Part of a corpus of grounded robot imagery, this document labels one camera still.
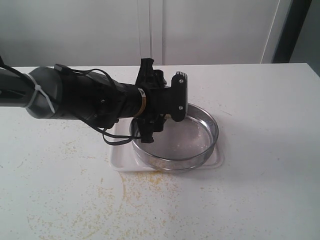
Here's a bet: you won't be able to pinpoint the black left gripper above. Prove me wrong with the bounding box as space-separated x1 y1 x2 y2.
133 58 170 144

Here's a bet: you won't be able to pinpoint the round steel mesh sieve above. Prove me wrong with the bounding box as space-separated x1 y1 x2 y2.
132 104 224 173

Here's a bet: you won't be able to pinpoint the white rectangular plastic tray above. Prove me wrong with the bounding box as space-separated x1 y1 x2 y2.
109 122 225 172

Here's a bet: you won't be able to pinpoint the white rice grains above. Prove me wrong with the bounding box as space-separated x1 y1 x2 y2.
174 128 211 152

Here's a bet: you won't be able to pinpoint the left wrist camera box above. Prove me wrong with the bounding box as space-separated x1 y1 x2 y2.
170 71 188 122

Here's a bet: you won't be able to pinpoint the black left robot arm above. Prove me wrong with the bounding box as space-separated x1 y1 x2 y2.
0 58 179 143

